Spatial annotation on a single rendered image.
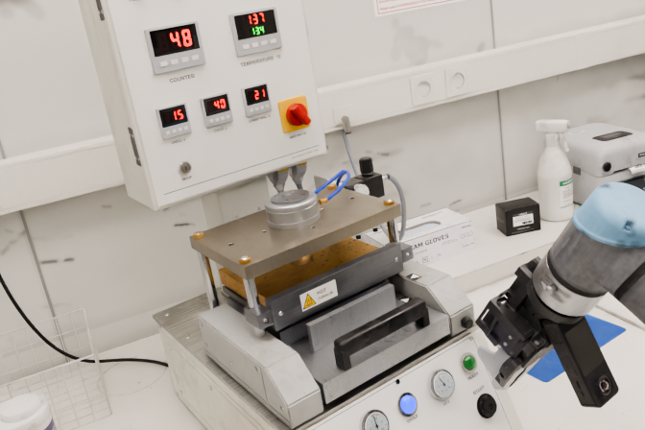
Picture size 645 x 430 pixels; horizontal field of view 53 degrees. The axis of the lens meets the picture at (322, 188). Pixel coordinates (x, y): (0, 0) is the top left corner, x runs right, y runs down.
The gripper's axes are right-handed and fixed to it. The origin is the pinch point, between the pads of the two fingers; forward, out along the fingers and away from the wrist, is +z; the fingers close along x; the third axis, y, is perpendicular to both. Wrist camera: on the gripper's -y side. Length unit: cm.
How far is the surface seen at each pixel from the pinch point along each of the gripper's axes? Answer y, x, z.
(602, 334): 0.6, -37.8, 17.1
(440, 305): 13.7, 0.6, -1.4
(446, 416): 1.9, 6.7, 5.5
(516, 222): 34, -58, 31
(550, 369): 0.8, -23.0, 17.2
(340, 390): 10.6, 20.5, -0.2
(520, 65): 64, -80, 12
